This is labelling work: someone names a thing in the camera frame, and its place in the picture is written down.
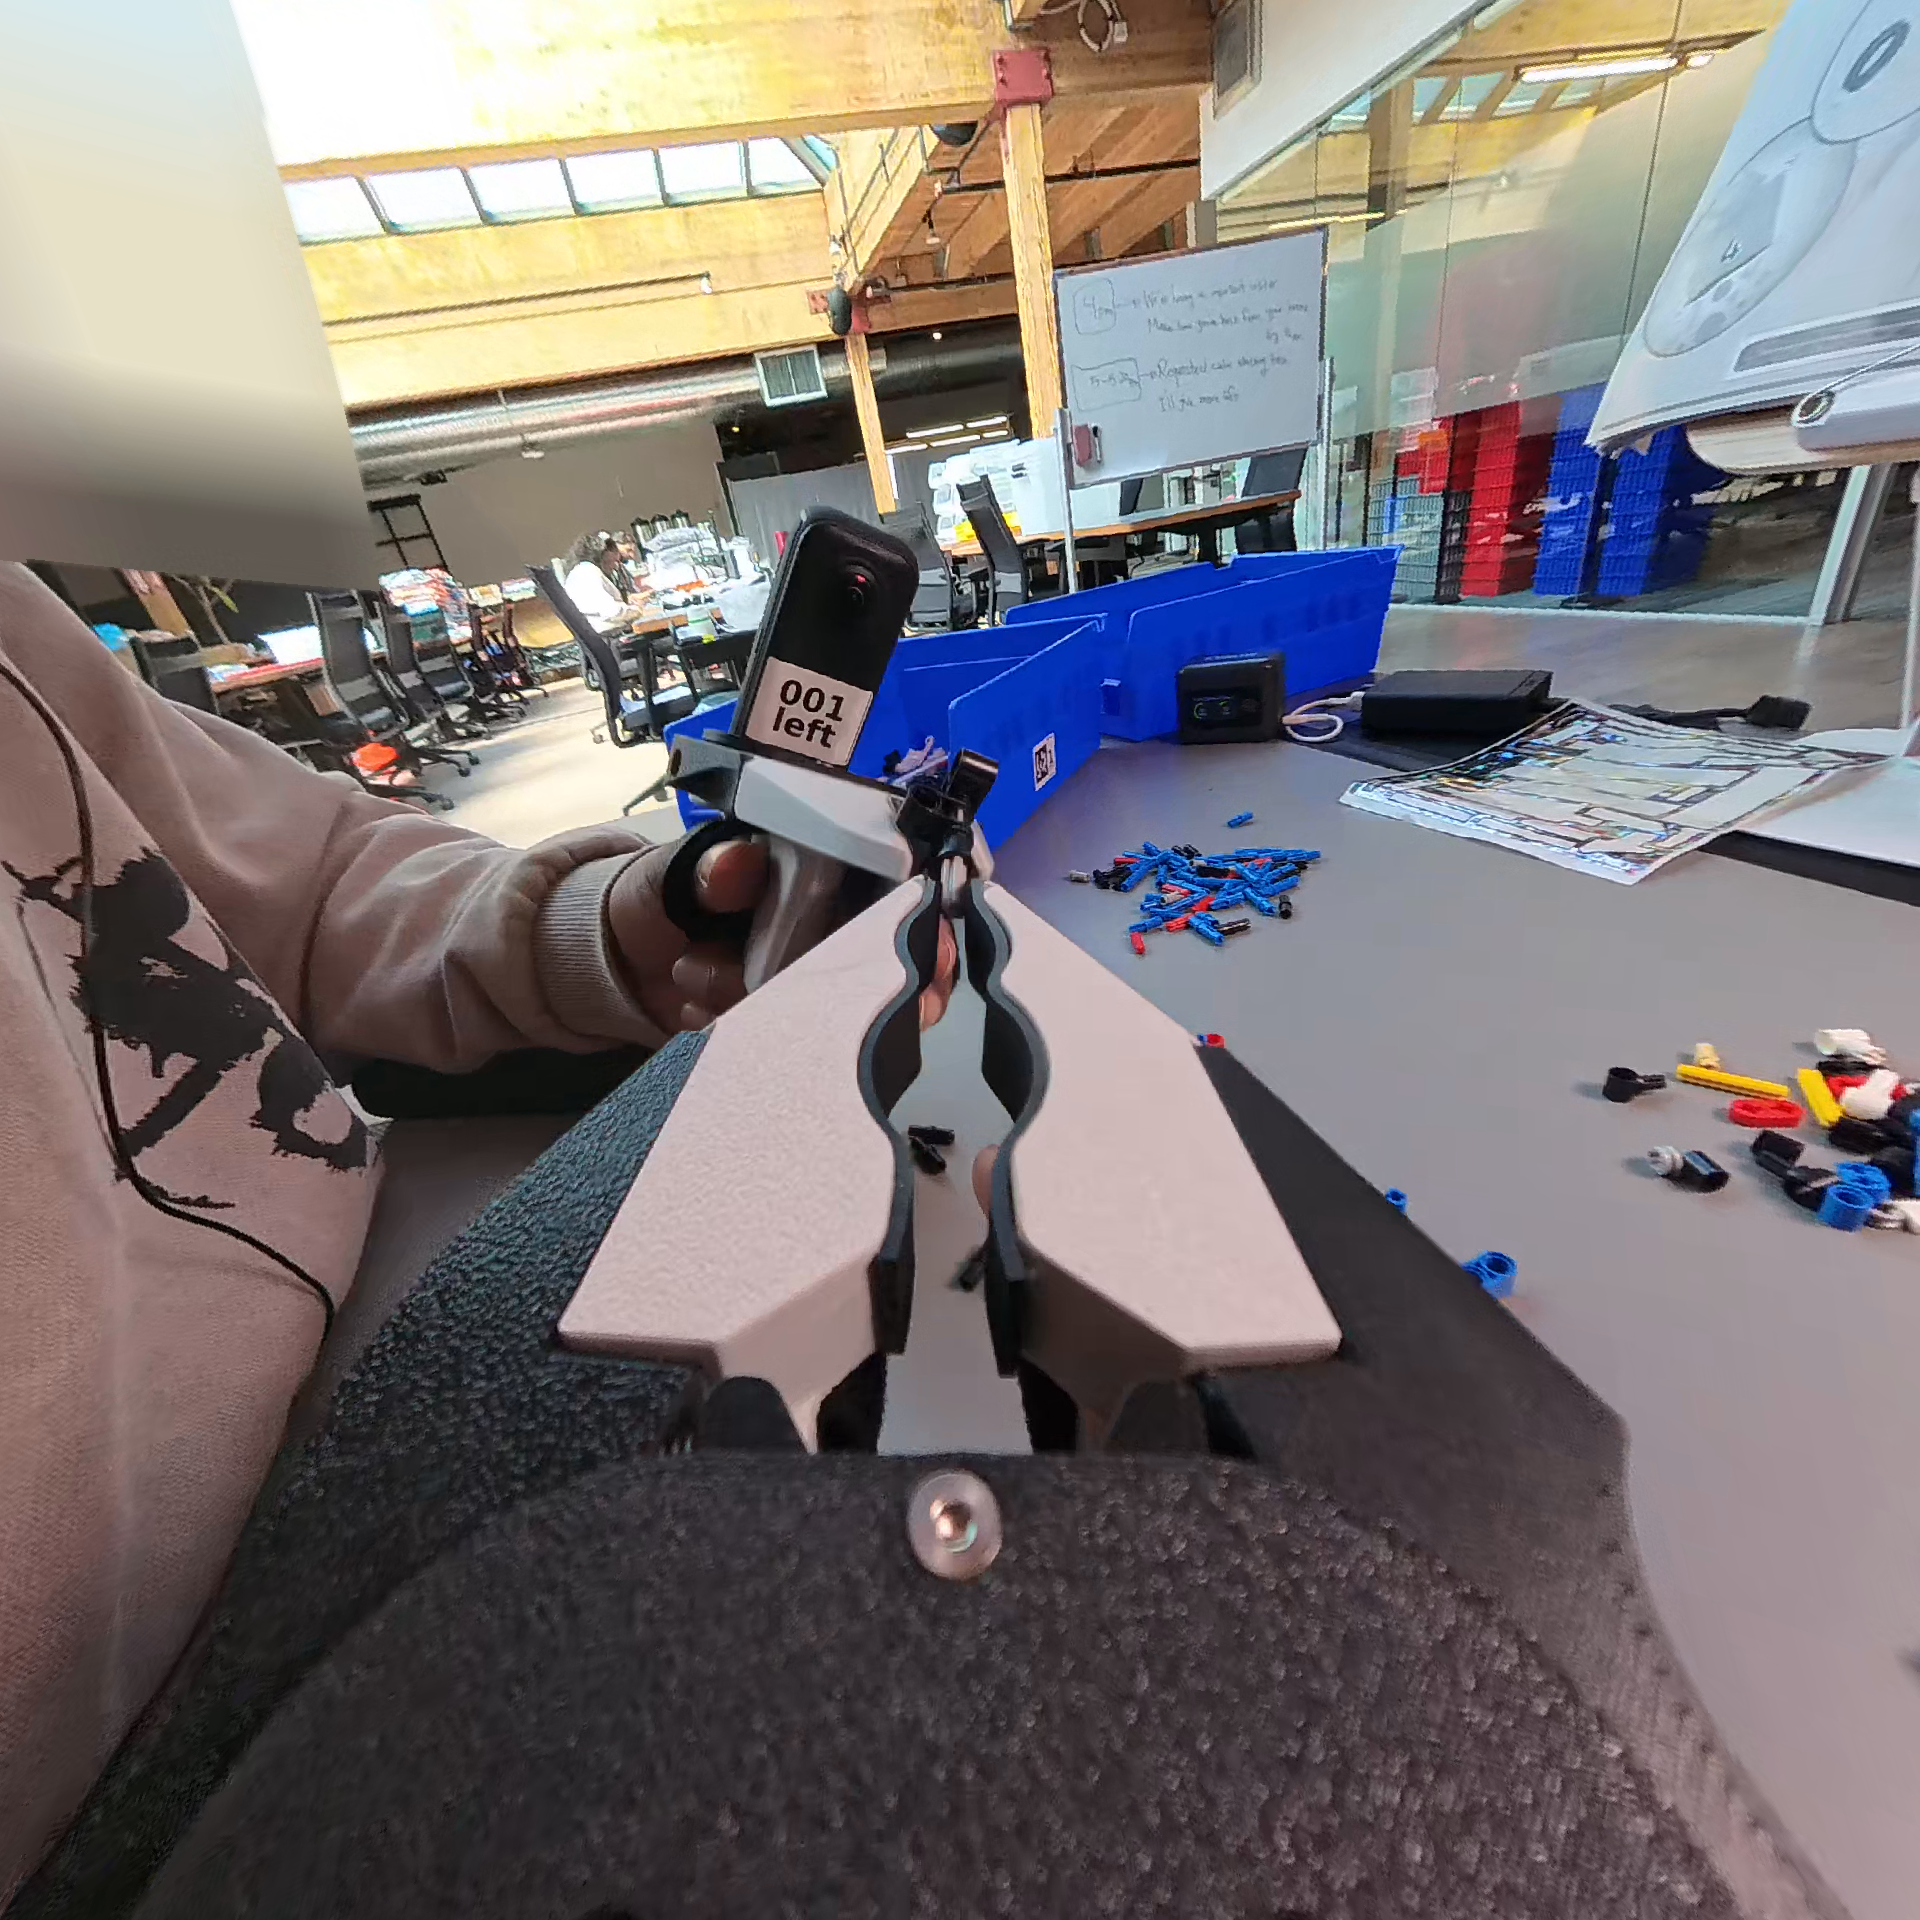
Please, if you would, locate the small black lego axle assembly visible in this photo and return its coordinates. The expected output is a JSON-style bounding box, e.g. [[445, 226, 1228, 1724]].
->
[[894, 746, 1006, 909]]

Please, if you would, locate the blue plastic bin with sticker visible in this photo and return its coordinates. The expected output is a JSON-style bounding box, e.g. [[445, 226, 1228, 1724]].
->
[[866, 614, 1115, 856]]

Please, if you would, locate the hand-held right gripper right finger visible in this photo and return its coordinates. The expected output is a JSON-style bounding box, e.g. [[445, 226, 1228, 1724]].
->
[[964, 880, 1344, 1452]]

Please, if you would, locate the row of black office chairs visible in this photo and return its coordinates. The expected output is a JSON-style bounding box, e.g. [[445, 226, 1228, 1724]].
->
[[133, 561, 709, 817]]

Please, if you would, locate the stack of red crates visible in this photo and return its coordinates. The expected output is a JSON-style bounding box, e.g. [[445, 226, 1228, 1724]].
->
[[1442, 394, 1563, 602]]

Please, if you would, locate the white document stand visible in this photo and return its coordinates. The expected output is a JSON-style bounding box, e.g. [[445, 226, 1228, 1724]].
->
[[1687, 340, 1920, 631]]

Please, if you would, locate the black cable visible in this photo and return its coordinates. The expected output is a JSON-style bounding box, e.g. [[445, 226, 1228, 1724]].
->
[[1609, 692, 1815, 732]]

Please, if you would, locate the black power bank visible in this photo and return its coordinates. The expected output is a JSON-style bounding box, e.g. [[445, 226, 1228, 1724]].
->
[[1175, 650, 1290, 746]]

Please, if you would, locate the flat black box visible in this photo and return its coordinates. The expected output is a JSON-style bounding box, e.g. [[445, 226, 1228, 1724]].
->
[[1356, 668, 1557, 734]]

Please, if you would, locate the pile of blue lego pins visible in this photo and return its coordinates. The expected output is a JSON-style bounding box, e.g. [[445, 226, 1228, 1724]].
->
[[1091, 843, 1326, 959]]

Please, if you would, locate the colourful lego instruction booklet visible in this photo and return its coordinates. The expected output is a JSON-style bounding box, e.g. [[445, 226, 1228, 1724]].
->
[[1338, 695, 1873, 887]]

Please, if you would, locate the whiteboard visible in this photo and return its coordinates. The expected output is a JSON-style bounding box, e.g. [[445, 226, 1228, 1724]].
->
[[1054, 226, 1331, 489]]

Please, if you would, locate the pile of mixed lego pieces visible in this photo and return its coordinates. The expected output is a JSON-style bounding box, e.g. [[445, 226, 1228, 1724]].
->
[[1671, 1026, 1920, 1238]]

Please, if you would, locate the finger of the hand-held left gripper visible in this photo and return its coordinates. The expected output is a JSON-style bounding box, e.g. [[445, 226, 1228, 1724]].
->
[[737, 752, 923, 889]]

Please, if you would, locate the white paper sheet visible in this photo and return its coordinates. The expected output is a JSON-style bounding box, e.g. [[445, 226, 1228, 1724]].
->
[[1743, 726, 1920, 869]]

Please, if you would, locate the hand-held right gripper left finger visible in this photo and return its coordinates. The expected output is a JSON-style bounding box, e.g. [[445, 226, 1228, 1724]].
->
[[555, 874, 944, 1452]]

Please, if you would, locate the line drawing paper sheet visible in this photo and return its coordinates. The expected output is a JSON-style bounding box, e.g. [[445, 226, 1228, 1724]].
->
[[1583, 0, 1920, 453]]

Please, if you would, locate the person's left hand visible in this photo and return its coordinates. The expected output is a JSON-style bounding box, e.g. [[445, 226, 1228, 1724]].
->
[[606, 829, 770, 1039]]

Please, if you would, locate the person's left forearm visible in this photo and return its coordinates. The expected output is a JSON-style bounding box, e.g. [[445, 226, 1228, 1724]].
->
[[225, 721, 659, 1059]]

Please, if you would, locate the black office chair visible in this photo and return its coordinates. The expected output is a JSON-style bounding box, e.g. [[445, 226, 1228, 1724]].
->
[[882, 502, 963, 631], [959, 473, 1033, 626]]

